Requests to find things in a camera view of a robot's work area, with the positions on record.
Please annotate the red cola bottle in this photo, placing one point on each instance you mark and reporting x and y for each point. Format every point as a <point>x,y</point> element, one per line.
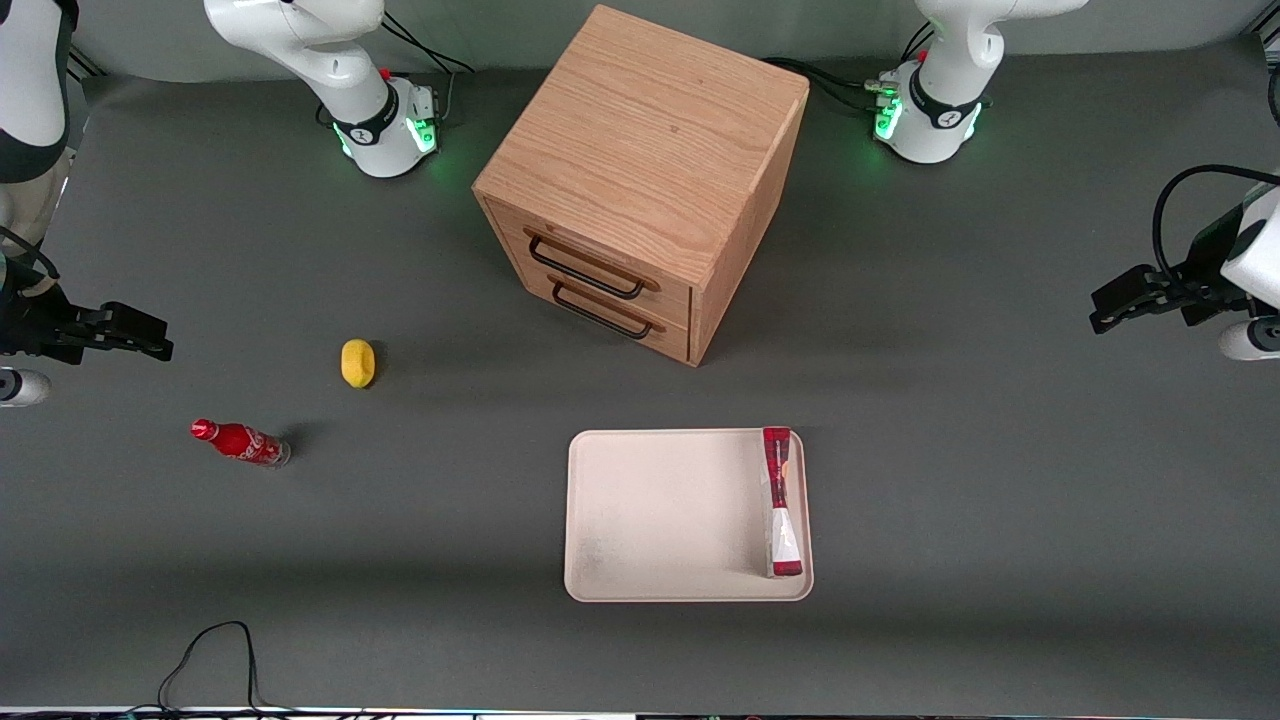
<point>240,441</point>

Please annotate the yellow lemon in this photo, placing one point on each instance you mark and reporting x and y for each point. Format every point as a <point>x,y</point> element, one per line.
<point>358,363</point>

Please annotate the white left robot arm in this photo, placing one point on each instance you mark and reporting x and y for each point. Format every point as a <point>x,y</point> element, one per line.
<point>940,90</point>

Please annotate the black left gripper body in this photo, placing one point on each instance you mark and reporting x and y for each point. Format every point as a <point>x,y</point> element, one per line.
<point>1203,283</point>

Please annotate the wooden drawer cabinet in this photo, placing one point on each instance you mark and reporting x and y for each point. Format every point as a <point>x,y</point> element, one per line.
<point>650,120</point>

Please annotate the wooden drawer front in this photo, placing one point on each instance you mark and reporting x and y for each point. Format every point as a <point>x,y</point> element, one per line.
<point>672,292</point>
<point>672,340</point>

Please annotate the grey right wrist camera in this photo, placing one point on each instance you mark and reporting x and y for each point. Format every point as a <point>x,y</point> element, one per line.
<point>20,387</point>

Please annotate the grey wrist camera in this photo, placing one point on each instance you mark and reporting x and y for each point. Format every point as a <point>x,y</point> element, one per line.
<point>20,387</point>
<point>1245,342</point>

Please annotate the cream plastic tray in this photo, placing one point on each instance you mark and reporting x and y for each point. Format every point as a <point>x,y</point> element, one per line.
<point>660,515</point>

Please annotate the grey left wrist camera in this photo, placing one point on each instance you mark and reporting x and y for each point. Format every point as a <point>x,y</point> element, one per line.
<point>1245,342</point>

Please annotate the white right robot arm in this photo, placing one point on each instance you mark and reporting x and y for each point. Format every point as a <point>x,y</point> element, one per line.
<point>340,60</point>

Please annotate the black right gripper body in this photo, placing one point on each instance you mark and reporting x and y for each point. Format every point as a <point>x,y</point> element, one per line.
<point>30,325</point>

